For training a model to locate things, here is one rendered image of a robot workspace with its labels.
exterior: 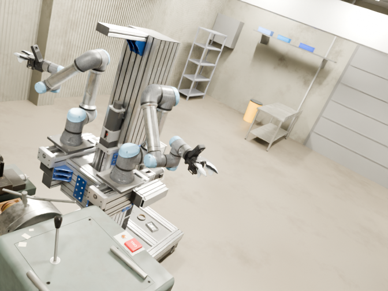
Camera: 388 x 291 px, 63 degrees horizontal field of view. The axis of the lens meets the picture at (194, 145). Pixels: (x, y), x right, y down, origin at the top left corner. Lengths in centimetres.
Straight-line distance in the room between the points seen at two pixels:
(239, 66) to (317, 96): 228
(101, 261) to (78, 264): 9
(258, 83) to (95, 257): 806
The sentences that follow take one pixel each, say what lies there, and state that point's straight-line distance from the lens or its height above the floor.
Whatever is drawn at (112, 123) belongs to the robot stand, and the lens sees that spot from 211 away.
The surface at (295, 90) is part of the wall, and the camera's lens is 881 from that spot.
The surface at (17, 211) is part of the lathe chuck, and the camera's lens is 163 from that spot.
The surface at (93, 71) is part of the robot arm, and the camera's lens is 226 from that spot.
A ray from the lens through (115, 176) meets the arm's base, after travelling 202.
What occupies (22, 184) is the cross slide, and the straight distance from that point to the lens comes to 222.
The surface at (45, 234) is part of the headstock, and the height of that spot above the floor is 125.
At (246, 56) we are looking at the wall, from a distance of 922.
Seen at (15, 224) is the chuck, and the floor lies 120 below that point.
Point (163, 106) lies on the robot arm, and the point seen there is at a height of 170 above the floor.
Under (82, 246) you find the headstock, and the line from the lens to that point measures 146.
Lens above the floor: 228
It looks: 23 degrees down
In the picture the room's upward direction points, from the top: 21 degrees clockwise
